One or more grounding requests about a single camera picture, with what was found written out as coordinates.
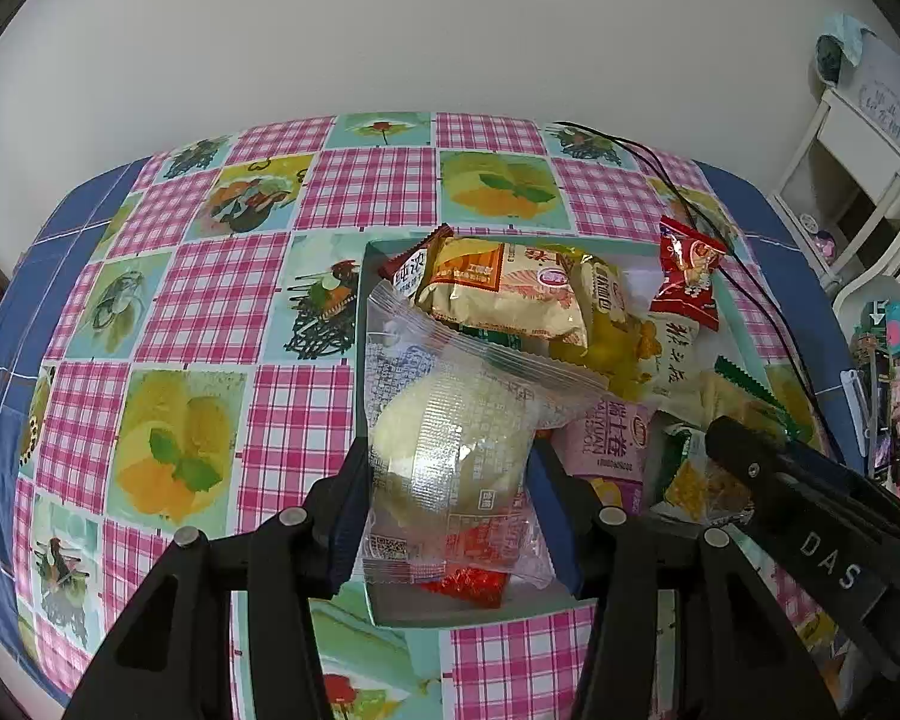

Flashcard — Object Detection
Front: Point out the green-edged snack packet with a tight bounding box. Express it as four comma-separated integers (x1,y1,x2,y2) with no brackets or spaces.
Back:
701,356,803,443

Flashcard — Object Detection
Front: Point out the teal cloth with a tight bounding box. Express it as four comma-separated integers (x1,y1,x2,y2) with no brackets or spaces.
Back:
814,11,875,87

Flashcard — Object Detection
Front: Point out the pink small toy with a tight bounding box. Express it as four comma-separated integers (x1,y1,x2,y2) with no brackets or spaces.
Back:
795,210,841,263

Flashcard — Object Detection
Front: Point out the golden bread packet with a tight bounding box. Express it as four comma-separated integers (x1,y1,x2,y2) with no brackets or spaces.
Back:
412,234,631,350

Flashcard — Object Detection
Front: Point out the pink plaid fruit tablecloth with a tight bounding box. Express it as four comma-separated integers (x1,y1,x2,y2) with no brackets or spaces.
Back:
11,111,863,720

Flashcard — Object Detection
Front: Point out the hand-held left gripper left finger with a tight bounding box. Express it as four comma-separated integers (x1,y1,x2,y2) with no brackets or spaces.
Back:
64,439,376,720

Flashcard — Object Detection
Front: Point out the colourful toy pile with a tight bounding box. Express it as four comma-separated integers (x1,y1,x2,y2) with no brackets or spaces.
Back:
847,300,900,391

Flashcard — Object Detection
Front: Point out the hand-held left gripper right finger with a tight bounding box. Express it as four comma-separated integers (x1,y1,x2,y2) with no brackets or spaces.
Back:
525,435,833,720

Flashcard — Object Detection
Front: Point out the yellow snack packet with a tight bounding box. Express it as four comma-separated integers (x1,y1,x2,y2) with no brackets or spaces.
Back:
544,307,661,398

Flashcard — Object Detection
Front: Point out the black cable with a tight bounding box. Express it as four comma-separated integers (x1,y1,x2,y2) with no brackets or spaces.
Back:
553,121,850,466
641,154,803,398

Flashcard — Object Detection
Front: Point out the maroon and white small packet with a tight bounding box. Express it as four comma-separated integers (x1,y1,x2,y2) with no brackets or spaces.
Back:
379,223,455,301

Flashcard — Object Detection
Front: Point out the pink wafer roll packet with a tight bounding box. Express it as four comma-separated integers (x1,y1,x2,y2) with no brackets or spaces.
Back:
555,397,661,518

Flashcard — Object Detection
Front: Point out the white bun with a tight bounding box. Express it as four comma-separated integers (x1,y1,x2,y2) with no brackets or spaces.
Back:
356,281,612,593

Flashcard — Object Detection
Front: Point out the teal-edged white box tray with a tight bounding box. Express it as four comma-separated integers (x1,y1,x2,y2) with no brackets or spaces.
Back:
356,232,788,627

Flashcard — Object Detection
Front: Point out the green and white cracker packet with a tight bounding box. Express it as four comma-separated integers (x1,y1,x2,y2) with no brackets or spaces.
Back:
649,424,755,526

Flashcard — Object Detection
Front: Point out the white shelf furniture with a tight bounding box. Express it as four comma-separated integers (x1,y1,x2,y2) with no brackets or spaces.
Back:
769,7,900,316

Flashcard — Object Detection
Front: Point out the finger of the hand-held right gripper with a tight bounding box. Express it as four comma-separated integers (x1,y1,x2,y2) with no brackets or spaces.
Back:
703,415,797,520
782,435,869,490

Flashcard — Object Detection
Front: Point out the red snack packet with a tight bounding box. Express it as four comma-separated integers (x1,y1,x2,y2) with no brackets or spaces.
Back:
649,216,736,331

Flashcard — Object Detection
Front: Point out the beige pastry packet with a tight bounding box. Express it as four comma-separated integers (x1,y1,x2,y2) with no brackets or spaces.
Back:
630,311,721,421

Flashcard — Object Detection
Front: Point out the orange-red small packet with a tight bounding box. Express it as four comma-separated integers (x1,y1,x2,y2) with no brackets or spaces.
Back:
420,566,511,610

